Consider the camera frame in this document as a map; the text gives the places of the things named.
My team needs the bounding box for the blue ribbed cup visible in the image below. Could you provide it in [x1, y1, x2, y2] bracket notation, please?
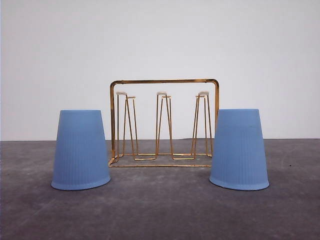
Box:
[51, 109, 111, 191]
[209, 108, 270, 191]

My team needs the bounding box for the gold wire cup rack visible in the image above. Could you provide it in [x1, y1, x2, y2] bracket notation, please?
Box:
[108, 78, 220, 168]

